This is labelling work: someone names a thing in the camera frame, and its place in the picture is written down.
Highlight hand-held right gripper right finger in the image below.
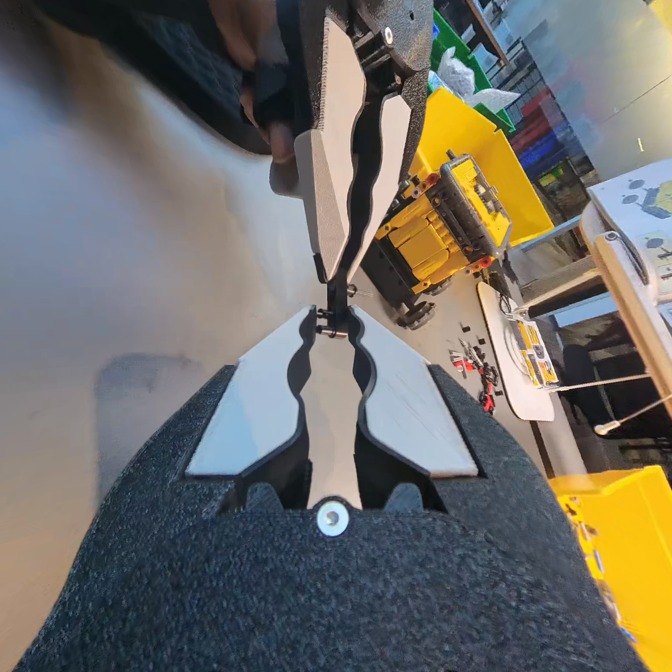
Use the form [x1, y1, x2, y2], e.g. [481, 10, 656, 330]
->
[346, 304, 481, 510]

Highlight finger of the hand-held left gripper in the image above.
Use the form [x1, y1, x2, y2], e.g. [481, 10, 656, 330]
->
[294, 16, 367, 283]
[340, 94, 413, 288]

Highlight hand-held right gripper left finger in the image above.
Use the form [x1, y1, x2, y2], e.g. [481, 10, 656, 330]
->
[185, 304, 318, 510]

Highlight black brick beam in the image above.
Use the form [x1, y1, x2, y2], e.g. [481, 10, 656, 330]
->
[325, 273, 350, 339]

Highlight pale grey desk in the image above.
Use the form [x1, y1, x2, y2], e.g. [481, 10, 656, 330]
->
[0, 16, 589, 672]

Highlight person's left hand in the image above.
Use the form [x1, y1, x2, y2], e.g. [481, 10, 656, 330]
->
[209, 0, 296, 165]

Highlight green storage bin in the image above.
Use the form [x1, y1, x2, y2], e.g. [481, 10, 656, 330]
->
[428, 8, 516, 134]

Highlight white plastic bags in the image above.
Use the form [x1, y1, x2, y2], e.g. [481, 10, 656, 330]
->
[436, 46, 520, 108]

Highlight large yellow storage bin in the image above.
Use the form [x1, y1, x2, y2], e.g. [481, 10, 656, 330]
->
[409, 86, 555, 247]

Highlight pile of small brick parts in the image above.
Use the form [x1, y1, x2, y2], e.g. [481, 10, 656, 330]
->
[448, 321, 506, 417]

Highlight yellow brick toy truck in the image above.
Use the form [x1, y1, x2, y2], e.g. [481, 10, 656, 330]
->
[362, 149, 512, 331]

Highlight white oval board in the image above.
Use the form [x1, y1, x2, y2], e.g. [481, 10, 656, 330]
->
[477, 281, 556, 422]

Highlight sticker sheet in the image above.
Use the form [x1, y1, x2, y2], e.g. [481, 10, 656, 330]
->
[506, 316, 561, 390]

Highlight stack of coloured storage bins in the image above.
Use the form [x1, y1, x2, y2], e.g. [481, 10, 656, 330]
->
[504, 86, 596, 200]

